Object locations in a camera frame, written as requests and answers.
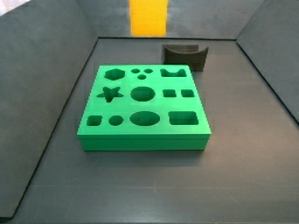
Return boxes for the green shape sorter box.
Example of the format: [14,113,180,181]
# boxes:
[78,65,211,151]

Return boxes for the black curved block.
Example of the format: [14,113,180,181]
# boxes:
[163,45,210,72]

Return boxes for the yellow vertical panel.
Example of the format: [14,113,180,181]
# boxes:
[128,0,168,37]

